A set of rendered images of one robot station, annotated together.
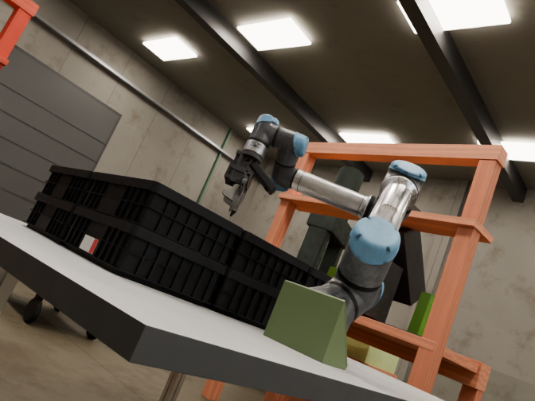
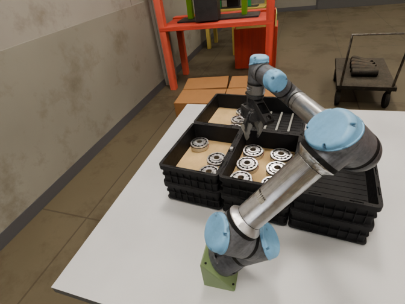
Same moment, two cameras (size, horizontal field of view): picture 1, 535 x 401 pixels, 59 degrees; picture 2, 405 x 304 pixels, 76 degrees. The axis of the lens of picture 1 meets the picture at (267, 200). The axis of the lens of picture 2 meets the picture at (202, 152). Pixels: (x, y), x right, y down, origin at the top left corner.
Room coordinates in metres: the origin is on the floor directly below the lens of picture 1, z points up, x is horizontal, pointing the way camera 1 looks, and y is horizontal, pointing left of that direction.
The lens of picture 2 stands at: (0.91, -0.71, 1.67)
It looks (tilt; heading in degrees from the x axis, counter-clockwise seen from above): 36 degrees down; 67
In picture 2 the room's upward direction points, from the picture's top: 8 degrees counter-clockwise
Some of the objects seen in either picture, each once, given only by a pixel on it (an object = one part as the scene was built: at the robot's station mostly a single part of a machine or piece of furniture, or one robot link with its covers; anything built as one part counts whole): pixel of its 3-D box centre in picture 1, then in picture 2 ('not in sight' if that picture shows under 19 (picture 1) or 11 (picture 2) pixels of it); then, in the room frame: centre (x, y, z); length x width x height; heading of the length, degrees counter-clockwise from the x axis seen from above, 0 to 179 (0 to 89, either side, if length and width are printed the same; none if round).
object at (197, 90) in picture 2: not in sight; (227, 104); (2.38, 1.80, 0.22); 1.24 x 0.89 x 0.43; 136
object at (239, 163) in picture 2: not in sight; (247, 163); (1.47, 0.09, 0.86); 0.10 x 0.10 x 0.01
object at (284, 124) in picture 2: not in sight; (277, 122); (1.83, 0.29, 0.87); 0.40 x 0.30 x 0.11; 40
